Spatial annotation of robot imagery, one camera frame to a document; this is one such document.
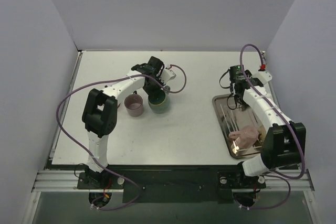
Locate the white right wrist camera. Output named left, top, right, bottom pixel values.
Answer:
left=252, top=70, right=272, bottom=85

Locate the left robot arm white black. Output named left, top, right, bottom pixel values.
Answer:
left=82, top=57, right=176, bottom=188

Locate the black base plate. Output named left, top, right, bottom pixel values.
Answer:
left=77, top=165, right=266, bottom=203

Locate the metal tray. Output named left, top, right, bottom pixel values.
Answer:
left=212, top=95, right=266, bottom=159

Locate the pink mug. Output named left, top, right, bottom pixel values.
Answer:
left=228, top=126, right=259, bottom=150

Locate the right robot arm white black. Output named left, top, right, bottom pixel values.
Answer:
left=226, top=65, right=307, bottom=187

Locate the teal green mug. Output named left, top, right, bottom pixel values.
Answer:
left=148, top=90, right=171, bottom=114

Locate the lilac mug black handle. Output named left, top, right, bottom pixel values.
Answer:
left=124, top=93, right=144, bottom=117

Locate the aluminium frame rail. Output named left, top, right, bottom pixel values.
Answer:
left=32, top=170, right=314, bottom=193

